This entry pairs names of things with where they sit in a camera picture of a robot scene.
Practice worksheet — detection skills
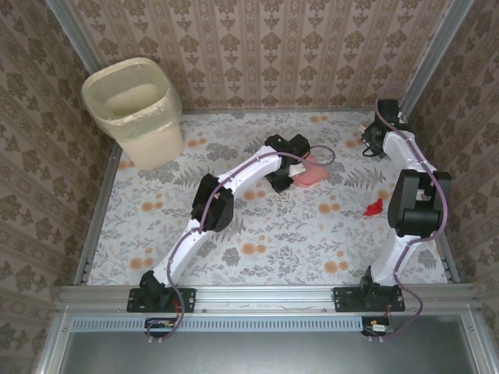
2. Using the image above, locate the pink plastic dustpan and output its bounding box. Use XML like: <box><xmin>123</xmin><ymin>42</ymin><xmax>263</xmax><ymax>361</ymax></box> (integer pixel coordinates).
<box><xmin>292</xmin><ymin>152</ymin><xmax>330</xmax><ymax>191</ymax></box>

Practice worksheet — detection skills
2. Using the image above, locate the aluminium frame post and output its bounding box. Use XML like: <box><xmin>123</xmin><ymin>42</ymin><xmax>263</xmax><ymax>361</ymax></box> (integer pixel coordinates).
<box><xmin>45</xmin><ymin>0</ymin><xmax>105</xmax><ymax>75</ymax></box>
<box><xmin>396</xmin><ymin>0</ymin><xmax>476</xmax><ymax>116</ymax></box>

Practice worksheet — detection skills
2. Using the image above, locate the beige trash bin with liner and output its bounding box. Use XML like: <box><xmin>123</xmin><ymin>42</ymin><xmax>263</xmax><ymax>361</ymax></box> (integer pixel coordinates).
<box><xmin>80</xmin><ymin>57</ymin><xmax>185</xmax><ymax>171</ymax></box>

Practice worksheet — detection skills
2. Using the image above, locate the grey slotted cable duct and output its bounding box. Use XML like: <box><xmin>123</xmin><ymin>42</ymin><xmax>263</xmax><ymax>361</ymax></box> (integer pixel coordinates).
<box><xmin>71</xmin><ymin>316</ymin><xmax>364</xmax><ymax>333</ymax></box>

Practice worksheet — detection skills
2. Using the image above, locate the small connector board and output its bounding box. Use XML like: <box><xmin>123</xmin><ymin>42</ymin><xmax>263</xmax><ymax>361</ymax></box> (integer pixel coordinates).
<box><xmin>361</xmin><ymin>316</ymin><xmax>395</xmax><ymax>338</ymax></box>
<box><xmin>143</xmin><ymin>316</ymin><xmax>177</xmax><ymax>339</ymax></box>

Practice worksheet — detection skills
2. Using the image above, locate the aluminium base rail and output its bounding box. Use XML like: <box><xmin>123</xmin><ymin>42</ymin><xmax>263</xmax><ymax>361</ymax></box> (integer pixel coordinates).
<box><xmin>58</xmin><ymin>284</ymin><xmax>483</xmax><ymax>315</ymax></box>

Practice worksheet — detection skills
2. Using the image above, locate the floral patterned table mat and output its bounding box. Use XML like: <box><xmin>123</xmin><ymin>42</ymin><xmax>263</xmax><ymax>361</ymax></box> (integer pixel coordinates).
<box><xmin>87</xmin><ymin>111</ymin><xmax>449</xmax><ymax>288</ymax></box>

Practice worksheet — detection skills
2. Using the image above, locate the red crumpled paper scrap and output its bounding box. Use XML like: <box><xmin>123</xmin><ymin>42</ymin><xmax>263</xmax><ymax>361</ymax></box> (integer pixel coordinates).
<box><xmin>363</xmin><ymin>198</ymin><xmax>385</xmax><ymax>217</ymax></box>

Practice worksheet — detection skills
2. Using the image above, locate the aluminium table side rail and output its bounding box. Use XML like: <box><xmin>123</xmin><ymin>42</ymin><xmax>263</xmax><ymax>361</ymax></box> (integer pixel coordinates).
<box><xmin>397</xmin><ymin>111</ymin><xmax>462</xmax><ymax>284</ymax></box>
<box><xmin>73</xmin><ymin>143</ymin><xmax>122</xmax><ymax>285</ymax></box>

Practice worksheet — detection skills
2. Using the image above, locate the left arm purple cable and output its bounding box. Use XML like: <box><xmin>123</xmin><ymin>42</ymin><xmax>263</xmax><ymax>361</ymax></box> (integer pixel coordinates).
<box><xmin>146</xmin><ymin>145</ymin><xmax>337</xmax><ymax>344</ymax></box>

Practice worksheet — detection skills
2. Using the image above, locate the grey metal panel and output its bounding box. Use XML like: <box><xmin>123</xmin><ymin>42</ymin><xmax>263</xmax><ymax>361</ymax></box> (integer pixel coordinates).
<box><xmin>58</xmin><ymin>315</ymin><xmax>483</xmax><ymax>374</ymax></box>

